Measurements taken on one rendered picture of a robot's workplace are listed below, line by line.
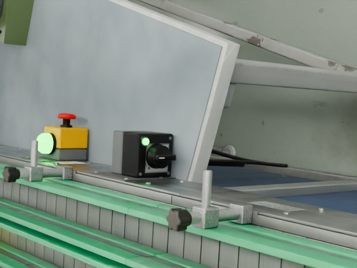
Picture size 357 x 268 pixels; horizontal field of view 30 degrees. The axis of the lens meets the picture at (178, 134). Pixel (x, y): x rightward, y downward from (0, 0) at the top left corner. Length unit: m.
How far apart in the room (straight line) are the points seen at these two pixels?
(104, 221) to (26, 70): 0.64
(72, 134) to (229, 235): 0.67
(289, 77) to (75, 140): 0.47
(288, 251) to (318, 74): 0.70
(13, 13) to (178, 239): 0.85
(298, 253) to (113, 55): 0.76
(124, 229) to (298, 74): 0.48
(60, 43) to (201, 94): 0.50
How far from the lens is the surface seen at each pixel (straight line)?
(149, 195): 1.07
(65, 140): 1.42
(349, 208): 1.13
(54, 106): 1.58
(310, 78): 1.39
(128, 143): 1.19
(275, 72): 1.30
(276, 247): 0.78
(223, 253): 0.95
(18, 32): 1.71
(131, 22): 1.35
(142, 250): 1.05
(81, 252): 1.11
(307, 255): 0.75
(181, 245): 1.02
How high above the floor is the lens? 1.54
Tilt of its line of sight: 40 degrees down
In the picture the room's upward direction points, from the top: 89 degrees counter-clockwise
